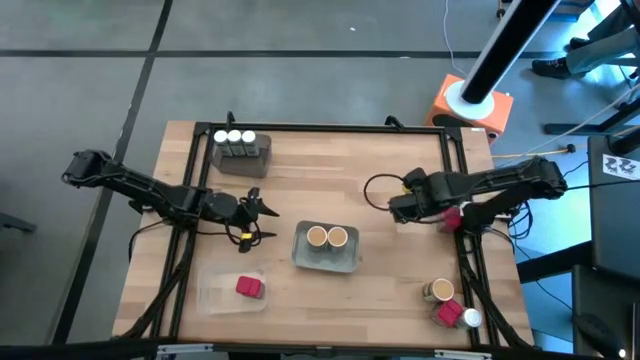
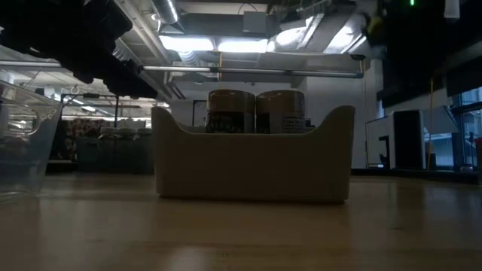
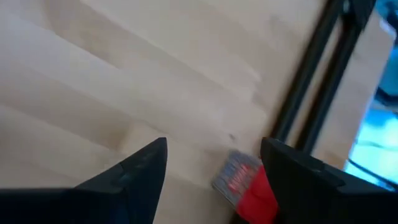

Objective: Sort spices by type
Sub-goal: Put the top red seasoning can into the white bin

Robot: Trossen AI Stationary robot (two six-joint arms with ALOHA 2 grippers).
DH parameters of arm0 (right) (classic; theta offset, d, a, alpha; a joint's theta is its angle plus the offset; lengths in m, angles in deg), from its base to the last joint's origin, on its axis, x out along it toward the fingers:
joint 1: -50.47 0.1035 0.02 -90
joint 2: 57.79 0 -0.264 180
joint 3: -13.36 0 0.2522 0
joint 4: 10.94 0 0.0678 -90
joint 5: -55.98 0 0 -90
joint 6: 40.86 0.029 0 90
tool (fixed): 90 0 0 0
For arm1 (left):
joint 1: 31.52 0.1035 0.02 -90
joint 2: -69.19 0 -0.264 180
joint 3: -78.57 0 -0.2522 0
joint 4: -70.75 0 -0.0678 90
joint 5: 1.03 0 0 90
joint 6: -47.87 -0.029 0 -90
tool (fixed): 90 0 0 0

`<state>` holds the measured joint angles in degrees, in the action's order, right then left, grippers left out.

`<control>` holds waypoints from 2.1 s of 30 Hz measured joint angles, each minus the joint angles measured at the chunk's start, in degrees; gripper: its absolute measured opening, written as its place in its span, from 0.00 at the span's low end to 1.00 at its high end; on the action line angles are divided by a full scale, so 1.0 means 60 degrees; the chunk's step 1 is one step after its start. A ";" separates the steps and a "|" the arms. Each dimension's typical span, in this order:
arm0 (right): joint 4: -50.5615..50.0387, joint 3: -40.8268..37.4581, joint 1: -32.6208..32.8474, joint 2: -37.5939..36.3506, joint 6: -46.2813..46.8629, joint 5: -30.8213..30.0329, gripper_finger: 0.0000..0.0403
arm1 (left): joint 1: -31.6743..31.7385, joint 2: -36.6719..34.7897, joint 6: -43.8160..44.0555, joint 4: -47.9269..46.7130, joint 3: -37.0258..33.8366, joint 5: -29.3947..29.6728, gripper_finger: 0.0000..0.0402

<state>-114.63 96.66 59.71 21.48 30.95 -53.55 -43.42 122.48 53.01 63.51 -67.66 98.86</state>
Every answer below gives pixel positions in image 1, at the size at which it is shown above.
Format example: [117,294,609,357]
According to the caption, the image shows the orange box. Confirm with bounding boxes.
[425,73,515,144]

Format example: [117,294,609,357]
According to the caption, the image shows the red lid spice jar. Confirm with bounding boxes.
[235,275,266,300]
[437,207,464,234]
[432,299,465,329]

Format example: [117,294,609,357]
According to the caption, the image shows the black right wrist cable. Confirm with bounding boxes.
[363,173,406,212]

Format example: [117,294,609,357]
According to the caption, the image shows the black desk surface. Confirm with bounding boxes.
[569,264,640,360]

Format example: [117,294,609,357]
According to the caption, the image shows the black desk panel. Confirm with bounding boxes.
[587,134,640,281]

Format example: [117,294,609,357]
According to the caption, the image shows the black desk crossbar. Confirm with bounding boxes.
[514,240,594,285]

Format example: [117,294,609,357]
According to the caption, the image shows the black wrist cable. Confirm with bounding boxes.
[363,173,406,212]
[197,219,264,249]

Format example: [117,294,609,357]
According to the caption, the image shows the silver beam bracket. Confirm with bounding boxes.
[157,342,215,357]
[433,348,494,360]

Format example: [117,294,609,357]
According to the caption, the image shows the white floor cable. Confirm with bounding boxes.
[442,0,469,79]

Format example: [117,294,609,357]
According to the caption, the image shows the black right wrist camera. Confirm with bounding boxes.
[402,167,429,190]

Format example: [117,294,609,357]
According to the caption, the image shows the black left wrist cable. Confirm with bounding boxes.
[197,219,264,249]

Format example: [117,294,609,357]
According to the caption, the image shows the grey rectangular bin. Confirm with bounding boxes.
[291,219,362,275]

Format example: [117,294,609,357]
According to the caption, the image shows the yellow floor cable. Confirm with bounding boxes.
[492,144,576,160]

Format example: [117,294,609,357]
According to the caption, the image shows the white round pole base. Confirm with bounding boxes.
[443,79,496,121]

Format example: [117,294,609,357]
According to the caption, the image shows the clear plastic bin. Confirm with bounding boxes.
[197,267,270,316]

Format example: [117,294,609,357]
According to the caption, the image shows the black foreground beam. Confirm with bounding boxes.
[0,338,640,360]

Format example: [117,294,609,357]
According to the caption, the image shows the black stand leg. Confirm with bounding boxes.
[543,94,640,156]

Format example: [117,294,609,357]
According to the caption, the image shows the white printed tag sheet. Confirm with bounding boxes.
[602,153,640,181]

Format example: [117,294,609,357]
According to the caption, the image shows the black metal table frame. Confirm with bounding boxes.
[119,110,534,351]

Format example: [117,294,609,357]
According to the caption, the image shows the black cable bundle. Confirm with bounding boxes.
[122,227,199,341]
[457,239,531,349]

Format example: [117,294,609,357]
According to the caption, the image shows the black camera pole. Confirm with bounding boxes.
[459,0,564,105]

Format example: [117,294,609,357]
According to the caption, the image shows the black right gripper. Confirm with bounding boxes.
[389,191,454,228]

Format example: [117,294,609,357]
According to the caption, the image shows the long black cable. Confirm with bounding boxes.
[565,178,640,194]

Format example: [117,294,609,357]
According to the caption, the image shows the person's leg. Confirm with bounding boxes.
[567,27,640,76]
[587,0,636,44]

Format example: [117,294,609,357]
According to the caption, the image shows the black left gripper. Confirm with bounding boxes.
[231,186,281,241]

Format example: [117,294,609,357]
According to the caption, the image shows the black computer mouse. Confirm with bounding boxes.
[574,312,624,357]

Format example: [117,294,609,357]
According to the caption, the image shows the person's shoe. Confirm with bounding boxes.
[564,37,595,54]
[531,57,571,80]

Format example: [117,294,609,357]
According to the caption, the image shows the wooden lid spice jar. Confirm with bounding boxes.
[327,224,350,253]
[422,277,456,305]
[305,224,330,253]

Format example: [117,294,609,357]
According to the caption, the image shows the grey tray top left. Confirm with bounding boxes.
[209,130,275,180]

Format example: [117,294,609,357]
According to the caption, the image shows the dark grey floor foot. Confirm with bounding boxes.
[0,212,39,236]

